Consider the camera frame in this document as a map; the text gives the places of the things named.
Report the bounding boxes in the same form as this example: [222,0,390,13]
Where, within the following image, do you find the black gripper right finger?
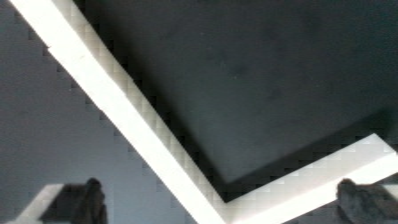
[335,179,398,224]

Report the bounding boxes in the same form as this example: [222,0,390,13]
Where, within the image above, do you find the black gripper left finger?
[16,177,108,224]

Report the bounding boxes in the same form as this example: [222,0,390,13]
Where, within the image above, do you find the white U-shaped fence frame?
[8,0,398,224]

